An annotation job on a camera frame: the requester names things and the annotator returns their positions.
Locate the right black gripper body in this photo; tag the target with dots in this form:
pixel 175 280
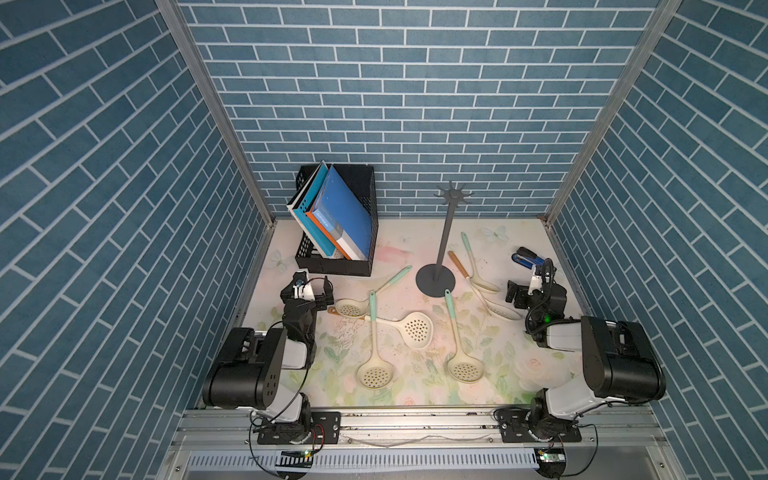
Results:
pixel 523 301

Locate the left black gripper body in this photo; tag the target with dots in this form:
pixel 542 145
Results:
pixel 317 305

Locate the vertical mint skimmer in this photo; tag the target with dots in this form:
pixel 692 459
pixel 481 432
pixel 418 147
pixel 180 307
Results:
pixel 375 373

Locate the dark grey utensil rack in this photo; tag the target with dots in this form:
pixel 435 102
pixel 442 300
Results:
pixel 433 279

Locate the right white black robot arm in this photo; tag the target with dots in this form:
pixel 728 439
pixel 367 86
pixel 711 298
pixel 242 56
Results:
pixel 618 364

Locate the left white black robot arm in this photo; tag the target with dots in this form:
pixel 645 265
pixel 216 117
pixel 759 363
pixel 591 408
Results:
pixel 247 370

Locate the blue black stapler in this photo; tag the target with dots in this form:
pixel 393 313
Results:
pixel 527 258

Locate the orange book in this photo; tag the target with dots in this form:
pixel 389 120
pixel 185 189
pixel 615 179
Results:
pixel 334 231

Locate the teal notebook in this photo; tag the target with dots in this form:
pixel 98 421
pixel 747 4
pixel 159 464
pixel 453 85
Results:
pixel 300 205

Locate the blue book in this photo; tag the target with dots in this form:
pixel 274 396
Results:
pixel 336 199

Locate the black perforated file basket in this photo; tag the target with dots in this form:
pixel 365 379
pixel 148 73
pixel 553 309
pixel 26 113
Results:
pixel 360 179

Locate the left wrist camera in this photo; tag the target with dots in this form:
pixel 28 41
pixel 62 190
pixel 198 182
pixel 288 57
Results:
pixel 301 287

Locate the wooden handled cream skimmer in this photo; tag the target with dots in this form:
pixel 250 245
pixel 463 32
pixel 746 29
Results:
pixel 416 329

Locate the aluminium front rail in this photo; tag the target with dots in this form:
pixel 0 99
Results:
pixel 423 443

